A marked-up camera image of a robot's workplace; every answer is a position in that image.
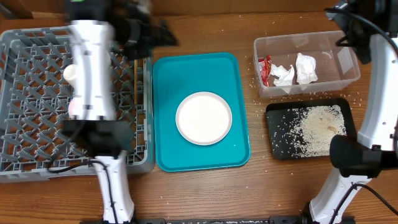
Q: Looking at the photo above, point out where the wooden chopstick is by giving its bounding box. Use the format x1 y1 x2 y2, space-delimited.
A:
134 60 138 105

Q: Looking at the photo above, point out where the white paper napkin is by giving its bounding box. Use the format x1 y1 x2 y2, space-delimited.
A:
296 53 318 85

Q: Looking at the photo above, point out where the white paper cup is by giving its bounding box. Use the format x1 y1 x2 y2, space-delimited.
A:
63 64 76 88

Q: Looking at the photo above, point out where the small white plate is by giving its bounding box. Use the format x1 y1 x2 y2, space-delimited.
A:
68 98 78 119

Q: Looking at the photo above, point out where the red snack wrapper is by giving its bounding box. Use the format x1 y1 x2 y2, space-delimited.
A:
258 55 272 87

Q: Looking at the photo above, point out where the large white plate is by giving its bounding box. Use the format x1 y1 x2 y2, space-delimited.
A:
175 91 233 146

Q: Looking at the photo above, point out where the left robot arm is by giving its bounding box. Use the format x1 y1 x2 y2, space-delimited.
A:
62 1 178 223

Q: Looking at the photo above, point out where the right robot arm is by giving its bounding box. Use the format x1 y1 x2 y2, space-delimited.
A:
299 0 397 224

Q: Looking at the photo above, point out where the clear plastic container bin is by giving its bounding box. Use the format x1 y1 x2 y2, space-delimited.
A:
253 31 361 98

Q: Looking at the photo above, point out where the teal plastic serving tray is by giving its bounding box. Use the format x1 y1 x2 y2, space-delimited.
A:
152 53 251 172

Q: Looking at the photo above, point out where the pile of white rice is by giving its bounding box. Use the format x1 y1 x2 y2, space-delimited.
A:
273 105 348 158

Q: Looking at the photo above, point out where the grey plastic dish rack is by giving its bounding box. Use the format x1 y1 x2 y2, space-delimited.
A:
1 27 155 183

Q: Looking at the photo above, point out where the black plastic tray bin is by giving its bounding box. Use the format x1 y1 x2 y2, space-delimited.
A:
266 98 357 160

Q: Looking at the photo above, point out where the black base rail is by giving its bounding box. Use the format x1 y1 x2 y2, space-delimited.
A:
127 215 310 224

